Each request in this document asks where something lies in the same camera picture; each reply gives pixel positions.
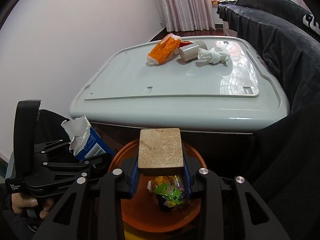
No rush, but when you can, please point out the person's left hand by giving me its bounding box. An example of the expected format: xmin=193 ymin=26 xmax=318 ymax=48
xmin=11 ymin=194 xmax=54 ymax=219

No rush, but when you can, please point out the orange snack bag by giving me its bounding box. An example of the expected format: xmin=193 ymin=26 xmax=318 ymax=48
xmin=147 ymin=34 xmax=182 ymax=66

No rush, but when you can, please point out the grey plastic storage box lid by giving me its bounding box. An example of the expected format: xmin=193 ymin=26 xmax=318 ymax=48
xmin=69 ymin=36 xmax=290 ymax=137

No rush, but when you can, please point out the black white printed cloth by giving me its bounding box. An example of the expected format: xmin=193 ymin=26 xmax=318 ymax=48
xmin=301 ymin=12 xmax=320 ymax=43

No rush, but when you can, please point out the black sock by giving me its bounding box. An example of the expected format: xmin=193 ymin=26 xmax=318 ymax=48
xmin=156 ymin=195 xmax=180 ymax=212

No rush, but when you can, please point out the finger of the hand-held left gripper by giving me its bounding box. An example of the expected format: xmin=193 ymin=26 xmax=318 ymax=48
xmin=35 ymin=139 xmax=73 ymax=160
xmin=30 ymin=152 xmax=113 ymax=193

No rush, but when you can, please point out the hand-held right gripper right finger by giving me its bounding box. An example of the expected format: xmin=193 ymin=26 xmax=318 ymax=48
xmin=181 ymin=150 xmax=290 ymax=240

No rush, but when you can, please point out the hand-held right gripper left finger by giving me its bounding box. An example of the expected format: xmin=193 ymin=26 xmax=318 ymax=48
xmin=32 ymin=154 xmax=142 ymax=240

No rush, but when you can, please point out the wooden block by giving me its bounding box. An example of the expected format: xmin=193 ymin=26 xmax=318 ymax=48
xmin=137 ymin=128 xmax=184 ymax=177

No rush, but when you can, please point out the orange plastic basin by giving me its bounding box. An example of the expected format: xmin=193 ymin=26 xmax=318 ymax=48
xmin=107 ymin=137 xmax=208 ymax=233

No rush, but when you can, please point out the white bed frame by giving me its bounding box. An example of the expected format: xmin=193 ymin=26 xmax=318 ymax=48
xmin=223 ymin=21 xmax=238 ymax=37

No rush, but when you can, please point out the person's dark clothing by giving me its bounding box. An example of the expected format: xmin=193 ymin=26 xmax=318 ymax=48
xmin=37 ymin=109 xmax=73 ymax=150

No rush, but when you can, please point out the green snack wrapper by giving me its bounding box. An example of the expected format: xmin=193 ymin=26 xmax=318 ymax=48
xmin=153 ymin=182 xmax=188 ymax=205

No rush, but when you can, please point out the white knotted tissue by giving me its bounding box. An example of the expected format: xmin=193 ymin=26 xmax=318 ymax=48
xmin=197 ymin=47 xmax=232 ymax=65

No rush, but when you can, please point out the blue white torn packet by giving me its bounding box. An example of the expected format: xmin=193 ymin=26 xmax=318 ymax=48
xmin=61 ymin=116 xmax=115 ymax=163

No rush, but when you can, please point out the pink dotted curtain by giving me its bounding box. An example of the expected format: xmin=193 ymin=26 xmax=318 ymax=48
xmin=149 ymin=0 xmax=216 ymax=32

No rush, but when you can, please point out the orange drink pouch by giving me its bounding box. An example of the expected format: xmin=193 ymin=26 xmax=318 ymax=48
xmin=154 ymin=176 xmax=184 ymax=188

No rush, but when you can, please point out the dark blanket covered sofa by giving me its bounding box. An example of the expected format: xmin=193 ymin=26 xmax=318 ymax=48
xmin=216 ymin=0 xmax=320 ymax=240

